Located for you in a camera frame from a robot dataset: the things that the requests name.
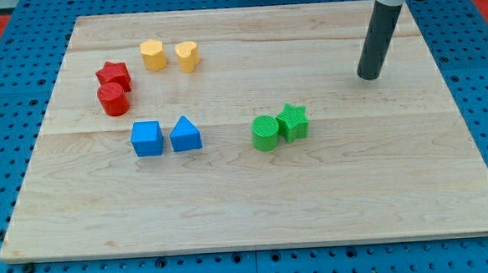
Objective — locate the red cylinder block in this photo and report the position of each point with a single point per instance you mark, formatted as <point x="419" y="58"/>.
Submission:
<point x="113" y="99"/>

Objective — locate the green star block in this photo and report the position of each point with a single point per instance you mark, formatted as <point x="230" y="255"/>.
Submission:
<point x="293" y="123"/>

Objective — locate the yellow hexagon block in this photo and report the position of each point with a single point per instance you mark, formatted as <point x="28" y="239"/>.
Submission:
<point x="153" y="54"/>

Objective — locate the light wooden board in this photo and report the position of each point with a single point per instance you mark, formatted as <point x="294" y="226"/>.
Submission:
<point x="385" y="160"/>

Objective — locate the blue triangle block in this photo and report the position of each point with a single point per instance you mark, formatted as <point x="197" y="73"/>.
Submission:
<point x="185" y="136"/>

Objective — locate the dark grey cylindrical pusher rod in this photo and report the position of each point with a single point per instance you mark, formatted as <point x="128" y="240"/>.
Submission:
<point x="375" y="47"/>

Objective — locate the yellow heart block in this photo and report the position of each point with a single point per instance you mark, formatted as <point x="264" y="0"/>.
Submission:
<point x="188" y="56"/>

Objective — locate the blue cube block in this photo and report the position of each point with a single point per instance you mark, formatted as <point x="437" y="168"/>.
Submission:
<point x="147" y="138"/>

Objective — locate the green cylinder block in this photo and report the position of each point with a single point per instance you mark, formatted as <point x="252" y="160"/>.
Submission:
<point x="265" y="131"/>

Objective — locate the red star block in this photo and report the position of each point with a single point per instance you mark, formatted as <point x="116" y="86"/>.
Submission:
<point x="115" y="72"/>

